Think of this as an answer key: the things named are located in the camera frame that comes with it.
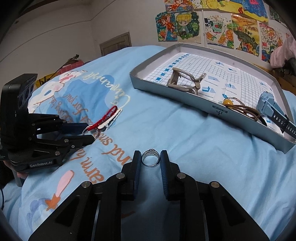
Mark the red white keychain strap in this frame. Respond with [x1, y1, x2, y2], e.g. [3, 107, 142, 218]
[82, 105, 123, 141]

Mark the silver ring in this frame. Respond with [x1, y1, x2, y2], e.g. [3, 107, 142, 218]
[140, 148, 161, 168]

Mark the person left hand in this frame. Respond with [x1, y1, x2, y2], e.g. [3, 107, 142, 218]
[4, 161, 28, 179]

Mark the light blue cartoon bedsheet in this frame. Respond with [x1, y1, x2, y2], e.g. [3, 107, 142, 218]
[1, 46, 295, 240]

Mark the red checked cloth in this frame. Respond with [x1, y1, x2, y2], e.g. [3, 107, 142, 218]
[34, 59, 84, 88]

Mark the grey shallow box tray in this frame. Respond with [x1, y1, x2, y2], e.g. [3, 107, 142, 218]
[130, 44, 295, 153]

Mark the beige hair claw clip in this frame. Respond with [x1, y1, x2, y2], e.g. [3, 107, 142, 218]
[166, 67, 207, 95]

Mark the pink floral cloth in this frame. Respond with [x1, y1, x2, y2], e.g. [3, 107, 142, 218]
[270, 36, 296, 68]

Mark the orange haired girl drawing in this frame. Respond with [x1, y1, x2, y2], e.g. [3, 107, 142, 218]
[155, 11, 178, 42]

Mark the turtle and cup drawing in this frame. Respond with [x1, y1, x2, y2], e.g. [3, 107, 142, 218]
[204, 11, 234, 49]

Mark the orange landscape drawing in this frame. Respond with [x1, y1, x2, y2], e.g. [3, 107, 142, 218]
[231, 14, 260, 57]

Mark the red doodle poster drawing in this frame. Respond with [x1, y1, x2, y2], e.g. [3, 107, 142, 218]
[259, 23, 283, 63]

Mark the blond boy drawing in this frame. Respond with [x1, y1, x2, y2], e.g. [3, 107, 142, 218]
[175, 11, 201, 44]

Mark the mermaid drawing upper left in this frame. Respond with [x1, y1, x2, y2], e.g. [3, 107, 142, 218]
[164, 0, 193, 13]

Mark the blue jellyfish beach drawing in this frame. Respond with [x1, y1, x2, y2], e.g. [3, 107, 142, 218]
[201, 0, 268, 23]

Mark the brown wall cabinet door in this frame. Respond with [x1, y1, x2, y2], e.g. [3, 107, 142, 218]
[99, 32, 132, 56]

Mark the wooden bed rail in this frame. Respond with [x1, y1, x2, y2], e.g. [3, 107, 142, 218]
[267, 69, 296, 94]

